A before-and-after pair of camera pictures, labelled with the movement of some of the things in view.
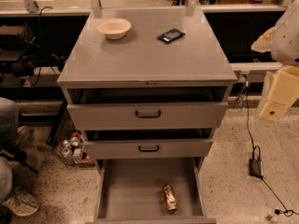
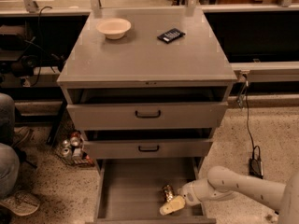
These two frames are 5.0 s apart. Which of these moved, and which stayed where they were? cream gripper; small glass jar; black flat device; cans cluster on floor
Moved: cream gripper
Stayed: small glass jar; black flat device; cans cluster on floor
